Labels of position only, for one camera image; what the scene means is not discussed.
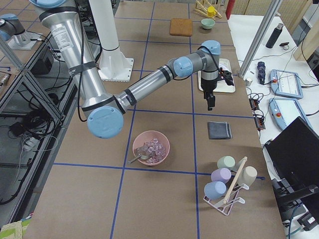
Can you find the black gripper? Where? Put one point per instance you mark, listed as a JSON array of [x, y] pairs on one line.
[[208, 86]]

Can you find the white round plate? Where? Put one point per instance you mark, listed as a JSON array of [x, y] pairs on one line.
[[225, 66]]

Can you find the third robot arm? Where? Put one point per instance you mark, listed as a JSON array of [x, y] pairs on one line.
[[13, 32]]

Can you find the cream bear serving tray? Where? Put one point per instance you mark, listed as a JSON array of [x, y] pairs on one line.
[[222, 87]]

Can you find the folded grey cloth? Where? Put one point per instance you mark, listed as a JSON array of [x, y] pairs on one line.
[[219, 130]]

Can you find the black power strip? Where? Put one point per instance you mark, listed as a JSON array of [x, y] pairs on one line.
[[258, 115]]

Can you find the folded dark umbrella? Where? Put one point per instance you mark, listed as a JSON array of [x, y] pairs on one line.
[[261, 68]]

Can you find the green cup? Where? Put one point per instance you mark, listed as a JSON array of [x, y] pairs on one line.
[[226, 162]]

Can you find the clear ice cubes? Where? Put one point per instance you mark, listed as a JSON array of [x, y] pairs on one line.
[[156, 149]]

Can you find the lower teach pendant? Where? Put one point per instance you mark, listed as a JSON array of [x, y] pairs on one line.
[[285, 111]]

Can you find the teach pendant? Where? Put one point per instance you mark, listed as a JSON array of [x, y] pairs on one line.
[[285, 111], [286, 84]]

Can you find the upper teach pendant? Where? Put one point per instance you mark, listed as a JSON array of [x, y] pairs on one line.
[[286, 84]]

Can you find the purple cup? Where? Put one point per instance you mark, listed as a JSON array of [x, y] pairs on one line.
[[221, 174]]

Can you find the mint green bowl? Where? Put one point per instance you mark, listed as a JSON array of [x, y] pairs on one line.
[[207, 23]]

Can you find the pink bowl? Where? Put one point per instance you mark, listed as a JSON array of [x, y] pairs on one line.
[[148, 136]]

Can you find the brown wooden cutting board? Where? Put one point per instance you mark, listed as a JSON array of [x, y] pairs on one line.
[[180, 27]]

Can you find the beige cup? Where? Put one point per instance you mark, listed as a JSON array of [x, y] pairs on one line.
[[247, 176]]

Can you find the yellow cup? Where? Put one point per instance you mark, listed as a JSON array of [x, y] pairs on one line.
[[211, 11]]

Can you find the blue cup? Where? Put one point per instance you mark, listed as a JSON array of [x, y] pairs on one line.
[[214, 190]]

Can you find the metal scoop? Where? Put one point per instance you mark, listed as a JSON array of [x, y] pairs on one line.
[[141, 154]]

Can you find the black water bottle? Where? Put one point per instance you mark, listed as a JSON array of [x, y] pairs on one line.
[[274, 36]]

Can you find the light wooden rack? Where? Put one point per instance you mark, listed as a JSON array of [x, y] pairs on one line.
[[202, 5]]

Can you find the black laptop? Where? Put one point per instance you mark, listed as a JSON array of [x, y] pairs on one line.
[[295, 156]]

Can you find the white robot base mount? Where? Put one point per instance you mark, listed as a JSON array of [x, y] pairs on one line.
[[113, 65]]

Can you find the white wire cup rack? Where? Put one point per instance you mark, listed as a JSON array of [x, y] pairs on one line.
[[225, 203]]

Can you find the aluminium frame post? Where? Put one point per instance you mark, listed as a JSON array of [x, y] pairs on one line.
[[263, 27]]

